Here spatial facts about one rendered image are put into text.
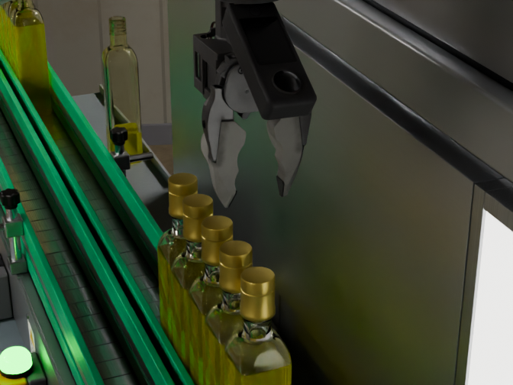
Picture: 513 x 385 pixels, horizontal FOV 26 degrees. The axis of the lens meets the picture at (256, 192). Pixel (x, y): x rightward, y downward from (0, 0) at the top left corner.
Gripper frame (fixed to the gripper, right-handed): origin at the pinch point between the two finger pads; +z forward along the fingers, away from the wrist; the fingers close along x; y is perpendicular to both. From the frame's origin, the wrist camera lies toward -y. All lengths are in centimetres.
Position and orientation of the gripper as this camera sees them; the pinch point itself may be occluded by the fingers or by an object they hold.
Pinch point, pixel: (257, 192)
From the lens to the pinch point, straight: 104.6
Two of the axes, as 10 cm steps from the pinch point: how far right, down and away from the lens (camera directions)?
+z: 0.0, 9.0, 4.5
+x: -9.2, 1.8, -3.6
